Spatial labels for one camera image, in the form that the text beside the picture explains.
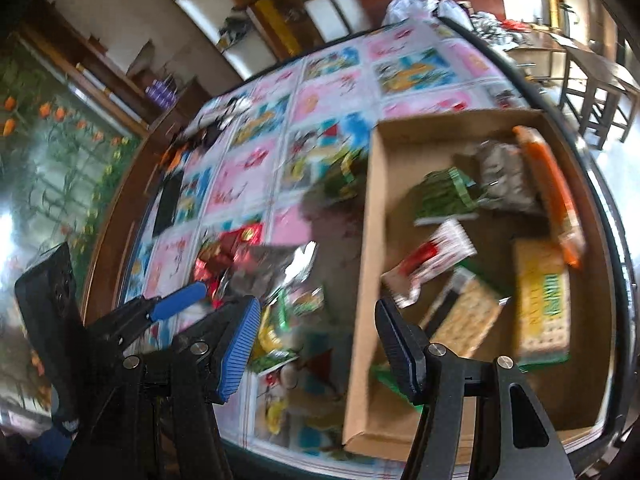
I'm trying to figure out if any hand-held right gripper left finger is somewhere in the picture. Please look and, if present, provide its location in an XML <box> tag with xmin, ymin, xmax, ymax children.
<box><xmin>60</xmin><ymin>295</ymin><xmax>262</xmax><ymax>480</ymax></box>

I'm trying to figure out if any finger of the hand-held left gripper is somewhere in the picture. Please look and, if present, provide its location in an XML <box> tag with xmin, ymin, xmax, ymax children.
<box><xmin>84</xmin><ymin>282</ymin><xmax>209</xmax><ymax>357</ymax></box>

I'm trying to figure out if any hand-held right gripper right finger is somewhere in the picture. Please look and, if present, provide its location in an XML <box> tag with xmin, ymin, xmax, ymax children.
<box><xmin>375</xmin><ymin>297</ymin><xmax>576</xmax><ymax>480</ymax></box>

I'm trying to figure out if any cardboard box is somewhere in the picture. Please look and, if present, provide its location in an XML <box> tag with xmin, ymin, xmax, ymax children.
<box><xmin>342</xmin><ymin>109</ymin><xmax>617</xmax><ymax>463</ymax></box>

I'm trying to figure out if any yellow snack packet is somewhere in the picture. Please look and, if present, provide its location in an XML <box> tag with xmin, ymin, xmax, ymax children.
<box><xmin>255</xmin><ymin>305</ymin><xmax>296</xmax><ymax>356</ymax></box>

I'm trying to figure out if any beige cracker packet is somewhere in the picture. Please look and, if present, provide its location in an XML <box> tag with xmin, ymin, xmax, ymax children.
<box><xmin>420</xmin><ymin>266</ymin><xmax>511</xmax><ymax>359</ymax></box>

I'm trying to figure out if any green label snack packet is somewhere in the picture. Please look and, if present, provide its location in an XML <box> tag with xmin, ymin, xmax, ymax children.
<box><xmin>280</xmin><ymin>287</ymin><xmax>326</xmax><ymax>321</ymax></box>

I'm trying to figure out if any silver snack packet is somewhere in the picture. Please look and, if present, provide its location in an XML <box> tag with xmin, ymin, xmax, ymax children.
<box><xmin>227</xmin><ymin>241</ymin><xmax>319</xmax><ymax>306</ymax></box>

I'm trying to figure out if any red white snack packet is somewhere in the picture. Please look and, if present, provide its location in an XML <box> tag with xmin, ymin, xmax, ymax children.
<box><xmin>382</xmin><ymin>218</ymin><xmax>479</xmax><ymax>309</ymax></box>

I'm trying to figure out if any yellow green cracker packet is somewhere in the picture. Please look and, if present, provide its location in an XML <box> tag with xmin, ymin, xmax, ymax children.
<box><xmin>512</xmin><ymin>237</ymin><xmax>572</xmax><ymax>366</ymax></box>

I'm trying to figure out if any orange black scarf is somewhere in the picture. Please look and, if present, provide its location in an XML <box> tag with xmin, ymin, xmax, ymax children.
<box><xmin>162</xmin><ymin>110</ymin><xmax>226</xmax><ymax>173</ymax></box>

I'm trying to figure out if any white patterned scarf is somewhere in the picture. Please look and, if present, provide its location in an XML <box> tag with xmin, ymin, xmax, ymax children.
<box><xmin>210</xmin><ymin>92</ymin><xmax>253</xmax><ymax>121</ymax></box>

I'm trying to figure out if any grey snack packet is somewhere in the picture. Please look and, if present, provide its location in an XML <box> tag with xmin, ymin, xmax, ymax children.
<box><xmin>472</xmin><ymin>140</ymin><xmax>544</xmax><ymax>216</ymax></box>

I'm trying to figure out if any orange snack packet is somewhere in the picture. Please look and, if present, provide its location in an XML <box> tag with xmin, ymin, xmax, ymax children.
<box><xmin>512</xmin><ymin>125</ymin><xmax>587</xmax><ymax>269</ymax></box>

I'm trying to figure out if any wooden side cabinet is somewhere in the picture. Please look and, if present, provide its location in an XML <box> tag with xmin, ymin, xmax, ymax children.
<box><xmin>20</xmin><ymin>5</ymin><xmax>211</xmax><ymax>136</ymax></box>

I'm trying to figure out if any white plastic bag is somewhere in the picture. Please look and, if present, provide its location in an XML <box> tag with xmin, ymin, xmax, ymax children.
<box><xmin>382</xmin><ymin>0</ymin><xmax>474</xmax><ymax>27</ymax></box>

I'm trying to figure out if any flower wall mural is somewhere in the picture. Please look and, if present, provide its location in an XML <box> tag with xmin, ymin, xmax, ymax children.
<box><xmin>0</xmin><ymin>35</ymin><xmax>142</xmax><ymax>411</ymax></box>

